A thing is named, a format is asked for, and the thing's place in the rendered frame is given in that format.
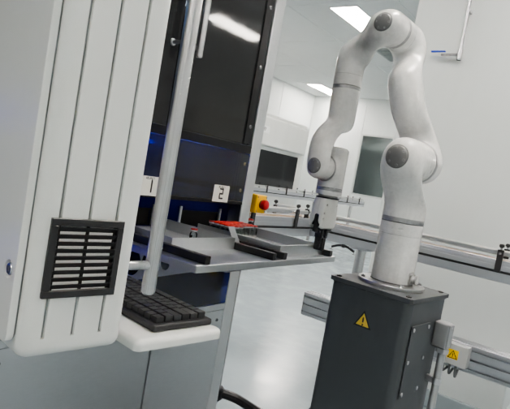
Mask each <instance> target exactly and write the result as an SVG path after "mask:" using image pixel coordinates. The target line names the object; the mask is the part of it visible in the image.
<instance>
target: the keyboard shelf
mask: <svg viewBox="0 0 510 409"><path fill-rule="evenodd" d="M219 337H220V330H219V328H217V327H215V326H213V325H201V326H194V327H188V328H182V329H171V330H165V331H159V332H153V331H151V330H149V329H147V328H145V327H144V326H142V325H140V324H138V323H136V322H135V321H133V320H131V319H130V318H128V317H126V316H124V315H123V314H121V317H120V323H119V332H118V337H117V338H116V339H115V340H117V341H118V342H120V343H122V344H123V345H124V346H126V347H128V348H129V349H131V350H132V351H137V352H142V351H151V350H156V349H161V348H166V347H175V346H180V345H185V344H190V343H195V342H204V341H209V340H214V339H219Z"/></svg>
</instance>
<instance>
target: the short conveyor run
mask: <svg viewBox="0 0 510 409"><path fill-rule="evenodd" d="M274 202H275V204H274V206H269V208H268V209H267V210H265V212H272V213H252V212H250V213H249V218H252V219H253V224H254V225H255V226H257V228H259V229H263V230H268V231H272V232H275V233H279V234H282V235H288V236H309V235H310V231H311V226H309V218H302V217H299V215H300V214H308V213H309V211H308V210H300V209H299V208H300V207H301V205H300V204H297V205H296V207H297V209H295V208H286V207H277V206H278V205H277V203H278V202H279V201H278V200H275V201H274ZM285 213H295V214H296V215H294V214H285Z"/></svg>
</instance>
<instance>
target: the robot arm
mask: <svg viewBox="0 0 510 409"><path fill-rule="evenodd" d="M382 47H387V48H388V49H389V50H390V51H391V53H392V56H393V67H392V69H391V73H390V74H389V76H388V81H387V87H388V95H389V102H390V107H391V114H392V117H393V120H394V122H395V126H396V129H397V131H398V134H399V137H400V138H399V139H396V140H393V141H392V142H391V143H390V144H389V145H388V146H387V147H386V148H385V150H384V152H383V155H382V159H381V164H380V175H381V181H382V189H383V193H384V207H383V211H382V220H381V224H380V228H379V233H378V241H377V245H376V250H375V254H374V263H373V267H372V271H371V273H359V274H358V278H359V279H360V280H362V281H363V282H366V283H369V284H370V285H373V286H378V287H381V288H384V289H388V290H392V291H399V292H405V293H413V294H421V293H423V292H424V290H425V288H424V287H423V286H422V285H421V283H419V277H418V276H416V275H415V274H414V273H415V268H416V264H417V257H418V253H419V248H420V243H421V236H422V231H423V227H424V222H425V218H426V203H425V200H424V196H423V192H422V184H426V183H430V182H432V181H434V180H435V179H436V178H437V177H438V176H439V174H440V173H441V170H442V168H443V158H442V154H441V150H440V147H439V142H438V140H437V138H436V135H435V133H434V128H433V126H432V124H431V121H430V117H429V115H428V112H427V108H426V101H425V95H424V88H423V80H422V71H423V65H424V61H425V59H426V39H425V37H424V34H423V32H422V30H421V29H420V28H419V27H418V26H417V25H416V24H415V23H414V22H413V21H411V20H410V19H409V18H408V17H407V16H405V15H404V14H403V13H401V12H400V11H398V10H395V9H386V10H382V11H379V12H377V13H376V14H374V15H373V16H371V18H370V19H369V21H368V23H367V25H366V26H365V28H364V29H363V30H362V31H361V32H360V33H359V34H358V35H356V36H355V37H354V38H353V39H351V40H350V41H348V42H347V43H345V44H344V46H343V47H342V48H341V50H340V52H339V55H338V58H337V62H336V67H335V76H334V81H333V86H332V91H331V101H330V106H329V112H328V116H327V119H326V121H325V122H324V123H323V124H322V125H321V126H320V127H319V128H318V129H317V130H316V131H315V132H314V134H313V137H312V139H311V141H310V145H309V152H308V157H307V171H308V173H309V175H310V176H312V177H314V178H316V179H318V182H317V186H316V192H315V193H317V194H318V195H316V197H315V200H314V203H313V207H312V210H311V214H310V218H309V226H312V227H313V229H312V231H313V232H315V235H314V236H315V240H314V244H313V249H316V250H319V251H323V250H324V247H325V242H326V237H327V235H328V233H329V232H331V229H333V228H334V227H335V221H336V216H337V209H338V200H339V199H338V197H341V196H342V190H343V185H344V177H345V172H346V168H347V163H348V155H349V151H348V150H347V149H343V148H339V147H334V144H335V142H336V140H337V138H338V137H339V136H340V135H341V134H343V133H347V132H349V131H351V130H352V128H353V126H354V123H355V119H356V114H357V106H358V101H359V97H360V92H361V84H362V79H363V74H364V70H365V68H366V67H367V66H368V65H369V64H370V62H371V60H372V59H373V57H374V55H375V53H376V51H377V50H379V49H381V48H382ZM320 186H321V187H320ZM334 188H335V189H334ZM415 276H416V277H415Z"/></svg>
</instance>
